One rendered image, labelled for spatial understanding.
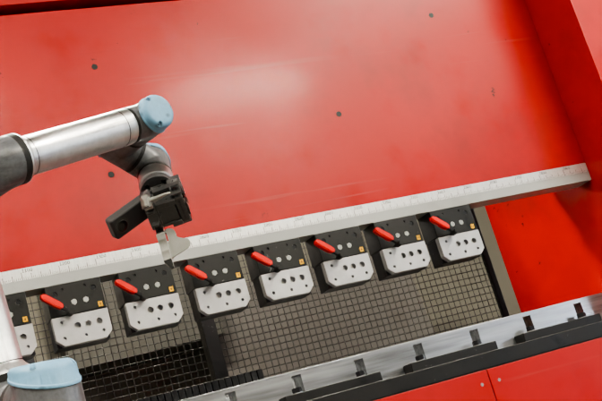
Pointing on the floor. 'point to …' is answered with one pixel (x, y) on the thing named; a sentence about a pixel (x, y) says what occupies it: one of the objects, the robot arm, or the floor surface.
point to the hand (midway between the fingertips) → (156, 240)
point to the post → (211, 345)
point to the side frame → (551, 283)
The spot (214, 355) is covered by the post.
